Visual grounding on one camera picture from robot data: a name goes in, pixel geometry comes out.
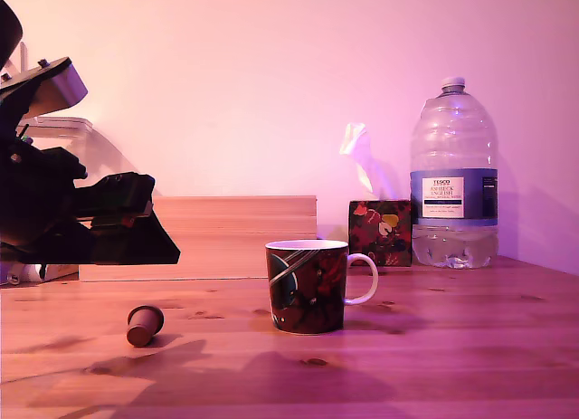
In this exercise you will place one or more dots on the brown coffee capsule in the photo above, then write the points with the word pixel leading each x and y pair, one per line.
pixel 144 325

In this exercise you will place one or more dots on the dark patterned coffee mug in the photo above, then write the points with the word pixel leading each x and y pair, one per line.
pixel 305 292

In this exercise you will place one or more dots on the torn white cardboard box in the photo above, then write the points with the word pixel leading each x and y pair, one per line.
pixel 54 272

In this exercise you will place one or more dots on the clear plastic container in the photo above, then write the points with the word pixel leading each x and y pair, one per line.
pixel 68 126

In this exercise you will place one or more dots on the white tissue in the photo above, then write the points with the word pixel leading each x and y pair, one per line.
pixel 362 152

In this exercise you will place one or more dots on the floral tissue box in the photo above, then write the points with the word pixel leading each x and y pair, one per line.
pixel 382 233

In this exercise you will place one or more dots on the large clear water bottle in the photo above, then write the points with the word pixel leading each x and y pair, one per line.
pixel 454 143

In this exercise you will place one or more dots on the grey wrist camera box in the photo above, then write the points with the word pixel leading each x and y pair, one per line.
pixel 65 91

